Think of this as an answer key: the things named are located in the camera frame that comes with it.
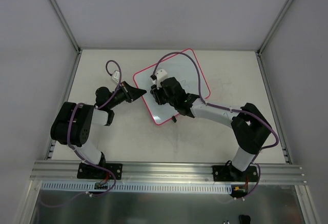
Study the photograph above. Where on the black whiteboard eraser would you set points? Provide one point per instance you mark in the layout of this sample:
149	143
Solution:
157	99

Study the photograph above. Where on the aluminium mounting rail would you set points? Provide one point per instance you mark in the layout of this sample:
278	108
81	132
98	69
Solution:
164	172

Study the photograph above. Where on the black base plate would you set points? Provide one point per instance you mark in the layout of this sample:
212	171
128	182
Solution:
227	173
86	171

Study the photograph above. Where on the right aluminium frame post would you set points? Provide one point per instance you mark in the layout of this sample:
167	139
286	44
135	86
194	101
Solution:
274	27

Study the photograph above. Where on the black object bottom edge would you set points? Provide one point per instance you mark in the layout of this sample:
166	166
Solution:
244	219

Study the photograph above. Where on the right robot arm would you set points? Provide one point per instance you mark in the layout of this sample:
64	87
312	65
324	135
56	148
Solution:
250	128

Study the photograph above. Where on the left aluminium frame post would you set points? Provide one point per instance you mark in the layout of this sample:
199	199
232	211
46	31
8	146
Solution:
61	18

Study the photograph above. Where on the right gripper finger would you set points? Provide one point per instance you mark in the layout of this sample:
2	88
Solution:
154	90
161	99

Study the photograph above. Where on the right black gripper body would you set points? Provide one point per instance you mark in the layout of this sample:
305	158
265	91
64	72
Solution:
156	93

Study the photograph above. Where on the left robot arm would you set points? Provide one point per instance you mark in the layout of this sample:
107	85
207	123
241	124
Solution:
73	123

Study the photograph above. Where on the slotted cable duct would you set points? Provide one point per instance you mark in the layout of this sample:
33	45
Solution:
211	188

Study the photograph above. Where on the pink framed whiteboard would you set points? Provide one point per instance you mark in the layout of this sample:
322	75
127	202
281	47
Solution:
187	71

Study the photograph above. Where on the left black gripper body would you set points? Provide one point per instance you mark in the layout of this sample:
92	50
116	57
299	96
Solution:
127	92

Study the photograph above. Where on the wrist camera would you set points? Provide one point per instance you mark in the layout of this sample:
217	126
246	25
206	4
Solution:
160	75
116	77

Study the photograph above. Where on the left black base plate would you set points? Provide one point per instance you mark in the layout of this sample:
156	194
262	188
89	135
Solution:
86	171

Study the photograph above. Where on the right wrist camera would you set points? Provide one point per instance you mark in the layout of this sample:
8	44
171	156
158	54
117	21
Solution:
160	75

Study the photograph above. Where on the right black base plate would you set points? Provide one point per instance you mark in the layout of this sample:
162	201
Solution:
227	173

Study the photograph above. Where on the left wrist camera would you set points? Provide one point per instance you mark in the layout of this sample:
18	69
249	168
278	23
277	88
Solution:
116	77

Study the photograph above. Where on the aluminium frame post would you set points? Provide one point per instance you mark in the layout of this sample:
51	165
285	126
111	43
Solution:
61	18
274	27

